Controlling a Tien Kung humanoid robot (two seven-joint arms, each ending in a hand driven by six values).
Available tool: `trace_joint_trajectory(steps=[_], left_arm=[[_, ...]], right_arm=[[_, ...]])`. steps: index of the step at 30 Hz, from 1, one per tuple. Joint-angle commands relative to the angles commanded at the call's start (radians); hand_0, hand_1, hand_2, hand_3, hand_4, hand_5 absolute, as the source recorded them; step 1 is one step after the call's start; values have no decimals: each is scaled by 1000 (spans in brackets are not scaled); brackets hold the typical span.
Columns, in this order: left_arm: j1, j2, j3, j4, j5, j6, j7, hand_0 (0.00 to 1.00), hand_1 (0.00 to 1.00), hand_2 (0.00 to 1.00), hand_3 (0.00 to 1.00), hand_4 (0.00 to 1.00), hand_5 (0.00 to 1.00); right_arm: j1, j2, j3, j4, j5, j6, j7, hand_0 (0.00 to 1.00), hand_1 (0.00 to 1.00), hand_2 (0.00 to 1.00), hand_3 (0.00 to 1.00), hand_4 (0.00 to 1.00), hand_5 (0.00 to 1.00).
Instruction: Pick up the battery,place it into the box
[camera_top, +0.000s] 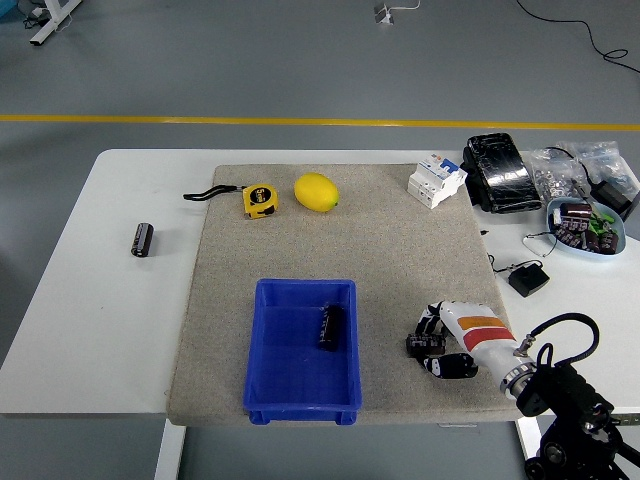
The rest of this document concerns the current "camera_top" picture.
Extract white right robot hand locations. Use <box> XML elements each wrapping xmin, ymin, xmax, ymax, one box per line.
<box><xmin>416</xmin><ymin>299</ymin><xmax>522</xmax><ymax>384</ymax></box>

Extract dark brown cylindrical battery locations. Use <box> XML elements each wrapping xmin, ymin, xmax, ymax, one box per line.
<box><xmin>315</xmin><ymin>304</ymin><xmax>346</xmax><ymax>354</ymax></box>
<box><xmin>405</xmin><ymin>333</ymin><xmax>448</xmax><ymax>361</ymax></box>
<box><xmin>558</xmin><ymin>200</ymin><xmax>595</xmax><ymax>224</ymax></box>
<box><xmin>555</xmin><ymin>219</ymin><xmax>585</xmax><ymax>249</ymax></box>
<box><xmin>596</xmin><ymin>230</ymin><xmax>621</xmax><ymax>256</ymax></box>

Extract blue plastic box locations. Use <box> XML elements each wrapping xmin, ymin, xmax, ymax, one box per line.
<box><xmin>242</xmin><ymin>278</ymin><xmax>363</xmax><ymax>428</ymax></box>

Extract black cylindrical battery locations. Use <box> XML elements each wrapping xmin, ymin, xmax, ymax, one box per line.
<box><xmin>130</xmin><ymin>222</ymin><xmax>155</xmax><ymax>259</ymax></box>

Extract small black power adapter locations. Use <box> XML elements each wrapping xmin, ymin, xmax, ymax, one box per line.
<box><xmin>507</xmin><ymin>263</ymin><xmax>551</xmax><ymax>299</ymax></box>

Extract white table leg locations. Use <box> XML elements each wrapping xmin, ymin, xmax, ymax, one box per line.
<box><xmin>153</xmin><ymin>417</ymin><xmax>187</xmax><ymax>480</ymax></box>
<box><xmin>516</xmin><ymin>415</ymin><xmax>546</xmax><ymax>469</ymax></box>

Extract light blue bowl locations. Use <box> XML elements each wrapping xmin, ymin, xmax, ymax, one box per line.
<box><xmin>545</xmin><ymin>198</ymin><xmax>629</xmax><ymax>262</ymax></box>

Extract grey-brown mat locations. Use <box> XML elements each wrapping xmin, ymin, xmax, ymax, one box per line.
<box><xmin>166</xmin><ymin>163</ymin><xmax>535</xmax><ymax>427</ymax></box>

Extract white circuit breaker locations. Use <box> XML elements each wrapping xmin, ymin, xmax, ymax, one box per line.
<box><xmin>406</xmin><ymin>153</ymin><xmax>469</xmax><ymax>211</ymax></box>

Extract black wrapped device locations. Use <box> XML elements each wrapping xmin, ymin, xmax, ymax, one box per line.
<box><xmin>459</xmin><ymin>132</ymin><xmax>544</xmax><ymax>215</ymax></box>

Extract green plastic parts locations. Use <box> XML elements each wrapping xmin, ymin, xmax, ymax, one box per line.
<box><xmin>588</xmin><ymin>211</ymin><xmax>617</xmax><ymax>235</ymax></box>

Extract plastic bag of metal nuts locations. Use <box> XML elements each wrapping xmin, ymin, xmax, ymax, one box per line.
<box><xmin>528</xmin><ymin>147</ymin><xmax>590</xmax><ymax>202</ymax></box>

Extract large black power adapter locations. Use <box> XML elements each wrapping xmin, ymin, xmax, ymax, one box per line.
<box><xmin>590</xmin><ymin>178</ymin><xmax>640</xmax><ymax>222</ymax></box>

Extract plastic bag of blue parts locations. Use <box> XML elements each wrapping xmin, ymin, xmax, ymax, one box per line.
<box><xmin>555</xmin><ymin>139</ymin><xmax>627</xmax><ymax>187</ymax></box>

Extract yellow lemon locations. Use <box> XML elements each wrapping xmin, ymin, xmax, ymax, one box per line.
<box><xmin>293</xmin><ymin>171</ymin><xmax>341</xmax><ymax>214</ymax></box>

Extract yellow tape measure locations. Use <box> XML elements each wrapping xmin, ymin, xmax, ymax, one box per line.
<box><xmin>182</xmin><ymin>183</ymin><xmax>280</xmax><ymax>221</ymax></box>

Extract thin black adapter cable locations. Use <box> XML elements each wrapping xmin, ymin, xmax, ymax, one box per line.
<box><xmin>486</xmin><ymin>253</ymin><xmax>527</xmax><ymax>276</ymax></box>

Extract thin wire loop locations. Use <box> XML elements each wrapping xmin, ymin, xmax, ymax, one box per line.
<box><xmin>522</xmin><ymin>232</ymin><xmax>559</xmax><ymax>259</ymax></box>

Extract black floor cable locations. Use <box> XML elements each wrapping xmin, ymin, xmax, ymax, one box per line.
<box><xmin>514</xmin><ymin>0</ymin><xmax>640</xmax><ymax>76</ymax></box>

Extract white desk frame leg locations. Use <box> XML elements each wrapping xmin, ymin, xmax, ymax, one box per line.
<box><xmin>28</xmin><ymin>0</ymin><xmax>84</xmax><ymax>49</ymax></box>

